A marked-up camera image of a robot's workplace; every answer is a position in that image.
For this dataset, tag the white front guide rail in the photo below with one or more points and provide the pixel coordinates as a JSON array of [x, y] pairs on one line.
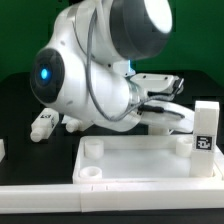
[[111, 197]]

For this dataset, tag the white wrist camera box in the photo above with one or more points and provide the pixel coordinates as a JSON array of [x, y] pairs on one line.
[[159, 84]]

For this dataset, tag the white block left edge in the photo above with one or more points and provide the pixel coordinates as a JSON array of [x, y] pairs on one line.
[[2, 149]]

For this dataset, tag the white desk top tray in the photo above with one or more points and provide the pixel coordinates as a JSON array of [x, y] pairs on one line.
[[133, 158]]

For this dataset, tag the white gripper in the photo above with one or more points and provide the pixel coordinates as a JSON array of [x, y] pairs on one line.
[[167, 115]]

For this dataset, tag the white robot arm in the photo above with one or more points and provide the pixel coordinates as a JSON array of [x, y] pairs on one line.
[[84, 70]]

